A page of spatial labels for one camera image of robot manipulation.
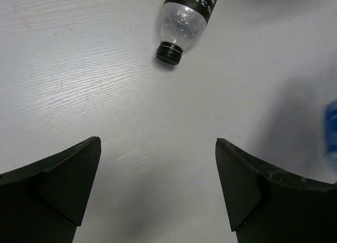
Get blue label clear bottle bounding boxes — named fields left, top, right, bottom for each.
left=324, top=100, right=337, bottom=171

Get black label clear bottle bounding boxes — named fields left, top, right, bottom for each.
left=156, top=0, right=217, bottom=65

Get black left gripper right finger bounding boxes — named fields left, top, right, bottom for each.
left=215, top=138, right=336, bottom=242

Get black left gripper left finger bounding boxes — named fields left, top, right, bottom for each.
left=1, top=137, right=101, bottom=242

